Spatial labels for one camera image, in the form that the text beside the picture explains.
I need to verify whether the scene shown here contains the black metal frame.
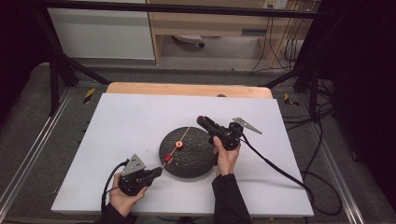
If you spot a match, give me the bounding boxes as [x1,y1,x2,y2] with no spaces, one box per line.
[31,0,332,118]

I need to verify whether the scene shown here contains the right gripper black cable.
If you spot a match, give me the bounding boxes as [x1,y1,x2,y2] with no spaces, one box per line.
[240,133,344,217]

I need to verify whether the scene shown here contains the hanging black cable bundle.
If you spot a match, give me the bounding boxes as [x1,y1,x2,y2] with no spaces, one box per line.
[249,13,309,75]

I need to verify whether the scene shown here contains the yellow black floor tape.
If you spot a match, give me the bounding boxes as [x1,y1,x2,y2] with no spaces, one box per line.
[82,87,97,105]
[283,92,301,107]

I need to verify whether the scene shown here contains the white table board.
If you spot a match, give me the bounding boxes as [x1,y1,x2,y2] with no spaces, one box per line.
[50,92,315,217]

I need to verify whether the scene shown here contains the wooden desk shelf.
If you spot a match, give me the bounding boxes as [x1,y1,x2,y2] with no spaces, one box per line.
[146,0,314,69]

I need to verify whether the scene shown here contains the person's left hand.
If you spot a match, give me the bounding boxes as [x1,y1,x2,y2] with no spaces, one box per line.
[108,172,149,218]

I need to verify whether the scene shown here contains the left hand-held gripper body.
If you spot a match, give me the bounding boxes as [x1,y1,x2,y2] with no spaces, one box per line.
[118,153,156,197]

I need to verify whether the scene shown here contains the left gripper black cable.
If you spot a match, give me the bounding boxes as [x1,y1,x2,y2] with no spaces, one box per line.
[100,159,130,213]

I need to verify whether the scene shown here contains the person's right hand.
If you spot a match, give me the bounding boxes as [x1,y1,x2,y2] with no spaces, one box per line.
[212,135,242,177]

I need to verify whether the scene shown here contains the aluminium floor rail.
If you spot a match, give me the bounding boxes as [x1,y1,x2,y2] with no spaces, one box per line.
[0,88,75,213]
[306,123,366,224]

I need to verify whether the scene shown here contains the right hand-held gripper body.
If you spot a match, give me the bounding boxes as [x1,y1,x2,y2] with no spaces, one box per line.
[214,117,263,152]

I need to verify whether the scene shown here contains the round black plate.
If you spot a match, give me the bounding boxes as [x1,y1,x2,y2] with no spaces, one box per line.
[158,125,219,179]

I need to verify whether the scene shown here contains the floor black cable bundle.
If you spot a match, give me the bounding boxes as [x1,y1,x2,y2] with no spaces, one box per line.
[281,78,335,132]

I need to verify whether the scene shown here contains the white cabinet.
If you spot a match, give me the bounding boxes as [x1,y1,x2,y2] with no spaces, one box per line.
[48,0,156,61]

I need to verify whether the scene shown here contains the thin wooden skewer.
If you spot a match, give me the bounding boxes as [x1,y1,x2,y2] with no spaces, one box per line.
[161,126,191,170]

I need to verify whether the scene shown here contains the white power strip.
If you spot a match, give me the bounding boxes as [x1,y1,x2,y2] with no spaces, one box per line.
[172,34,205,49]

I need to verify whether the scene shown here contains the white wall socket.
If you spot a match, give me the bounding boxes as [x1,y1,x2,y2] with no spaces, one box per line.
[262,0,290,10]

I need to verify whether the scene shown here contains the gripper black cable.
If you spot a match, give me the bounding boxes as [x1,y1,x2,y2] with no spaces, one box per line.
[240,133,344,217]
[100,159,130,213]

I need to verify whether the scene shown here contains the wooden table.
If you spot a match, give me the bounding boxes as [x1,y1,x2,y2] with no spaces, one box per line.
[106,81,274,100]

